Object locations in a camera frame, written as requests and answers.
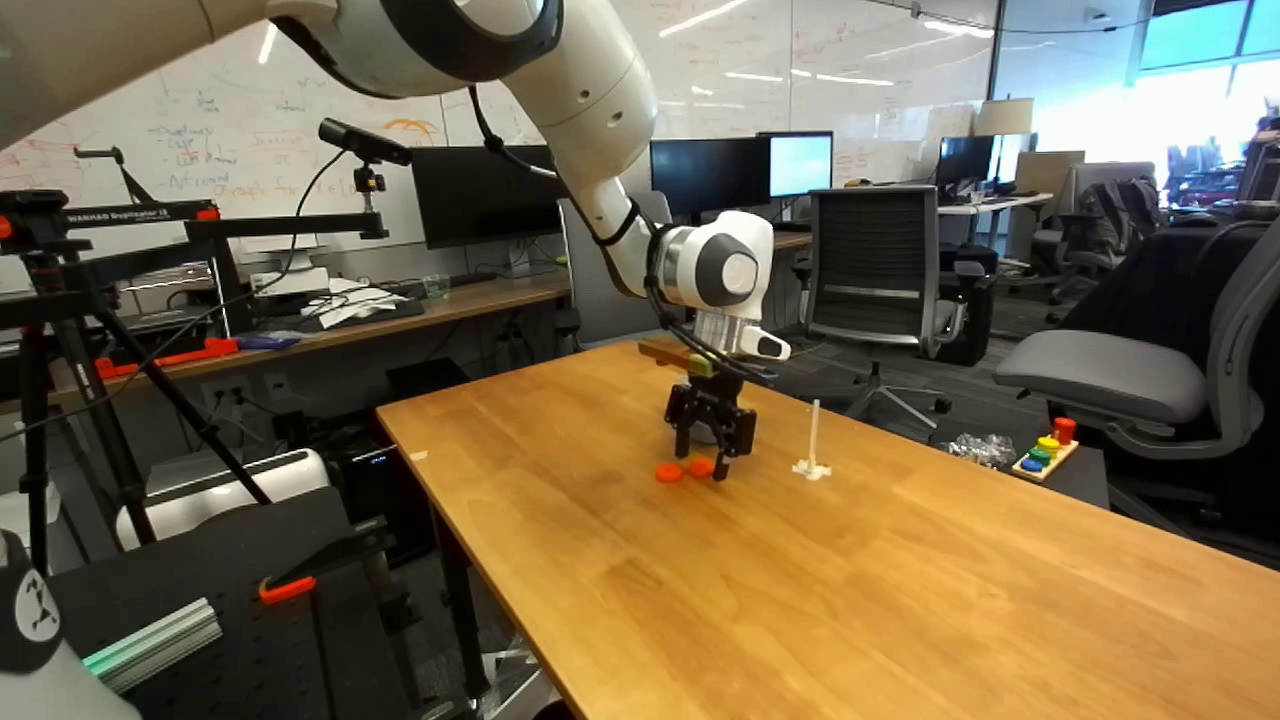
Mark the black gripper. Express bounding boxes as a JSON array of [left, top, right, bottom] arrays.
[[665, 362, 762, 485]]

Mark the white peg stand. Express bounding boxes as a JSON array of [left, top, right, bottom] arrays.
[[789, 395, 838, 485]]

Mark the grey office chair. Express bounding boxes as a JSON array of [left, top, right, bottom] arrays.
[[994, 213, 1280, 546], [555, 187, 695, 351]]

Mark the black mesh office chair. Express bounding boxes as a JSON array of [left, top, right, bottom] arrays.
[[806, 186, 997, 432]]

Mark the black computer monitor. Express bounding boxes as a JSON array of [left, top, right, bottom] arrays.
[[933, 132, 1001, 199], [644, 135, 771, 225]]

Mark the long wooden desk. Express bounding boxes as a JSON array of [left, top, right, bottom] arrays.
[[51, 229, 820, 403]]

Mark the clear plastic bag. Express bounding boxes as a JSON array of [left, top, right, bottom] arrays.
[[945, 429, 1019, 473]]

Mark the black side stool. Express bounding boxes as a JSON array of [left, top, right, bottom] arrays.
[[928, 421, 1113, 511]]

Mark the lit computer monitor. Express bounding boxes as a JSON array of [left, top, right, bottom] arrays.
[[766, 128, 839, 205]]

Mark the black table leg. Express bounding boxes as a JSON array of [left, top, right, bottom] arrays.
[[434, 515, 491, 712]]

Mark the black computer tower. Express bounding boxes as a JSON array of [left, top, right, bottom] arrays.
[[319, 403, 443, 565]]

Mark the colourful shape sorter toy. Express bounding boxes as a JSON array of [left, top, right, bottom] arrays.
[[1009, 412, 1083, 485]]

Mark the wide black monitor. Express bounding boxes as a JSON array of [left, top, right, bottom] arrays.
[[407, 139, 574, 254]]

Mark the small wooden desk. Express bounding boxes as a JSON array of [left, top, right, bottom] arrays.
[[936, 187, 1057, 219]]

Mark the white papers pile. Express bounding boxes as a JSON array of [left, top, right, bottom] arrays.
[[253, 266, 414, 331]]

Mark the beige chair back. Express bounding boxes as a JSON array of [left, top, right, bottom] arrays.
[[1014, 148, 1089, 205]]

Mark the beige lamp shade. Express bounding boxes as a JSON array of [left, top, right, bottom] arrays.
[[968, 91, 1040, 139]]

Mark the white rounded box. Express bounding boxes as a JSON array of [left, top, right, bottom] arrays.
[[107, 446, 332, 555]]

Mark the black boom bar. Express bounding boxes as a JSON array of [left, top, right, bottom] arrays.
[[66, 198, 394, 247]]

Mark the black cart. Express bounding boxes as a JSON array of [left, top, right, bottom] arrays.
[[47, 485, 451, 720]]

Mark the red clamp bar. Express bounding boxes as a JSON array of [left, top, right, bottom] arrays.
[[92, 331, 243, 388]]

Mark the silver green tube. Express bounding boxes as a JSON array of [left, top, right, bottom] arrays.
[[77, 594, 230, 696]]

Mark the black tripod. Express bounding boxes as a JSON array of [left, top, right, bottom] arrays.
[[0, 187, 275, 577]]

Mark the orange hook handle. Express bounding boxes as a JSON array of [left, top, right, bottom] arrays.
[[253, 574, 326, 612]]

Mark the black stereo camera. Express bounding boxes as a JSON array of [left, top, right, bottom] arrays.
[[315, 113, 418, 174]]

